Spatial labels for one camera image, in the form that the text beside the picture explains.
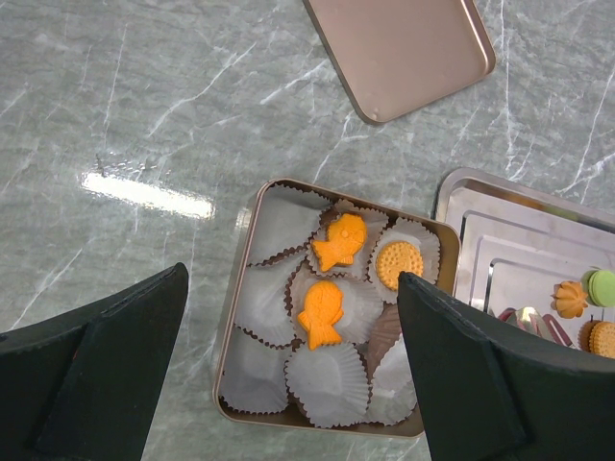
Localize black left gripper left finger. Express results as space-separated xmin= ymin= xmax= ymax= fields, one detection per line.
xmin=1 ymin=263 xmax=188 ymax=460

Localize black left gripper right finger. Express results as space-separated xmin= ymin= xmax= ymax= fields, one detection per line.
xmin=398 ymin=273 xmax=614 ymax=460

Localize round sandwich cookie green top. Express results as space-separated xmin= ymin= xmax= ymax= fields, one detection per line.
xmin=376 ymin=241 xmax=424 ymax=291

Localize orange fish cookie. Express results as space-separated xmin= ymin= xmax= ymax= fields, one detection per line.
xmin=298 ymin=280 xmax=344 ymax=351
xmin=311 ymin=213 xmax=367 ymax=272

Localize metal tongs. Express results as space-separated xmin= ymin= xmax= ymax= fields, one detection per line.
xmin=498 ymin=306 xmax=573 ymax=347

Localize round tan sandwich cookie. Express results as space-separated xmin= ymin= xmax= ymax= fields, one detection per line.
xmin=578 ymin=321 xmax=615 ymax=359

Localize stainless steel tray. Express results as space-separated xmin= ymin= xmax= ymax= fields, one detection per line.
xmin=435 ymin=168 xmax=614 ymax=349

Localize green macaron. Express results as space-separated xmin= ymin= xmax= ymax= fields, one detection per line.
xmin=581 ymin=269 xmax=615 ymax=307

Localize white paper cup liners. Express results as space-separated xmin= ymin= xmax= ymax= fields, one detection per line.
xmin=219 ymin=184 xmax=441 ymax=429

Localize rose gold cookie tin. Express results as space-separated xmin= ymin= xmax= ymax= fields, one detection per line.
xmin=211 ymin=179 xmax=461 ymax=440

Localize rose gold tin lid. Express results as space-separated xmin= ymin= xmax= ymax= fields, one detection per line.
xmin=305 ymin=0 xmax=497 ymax=125

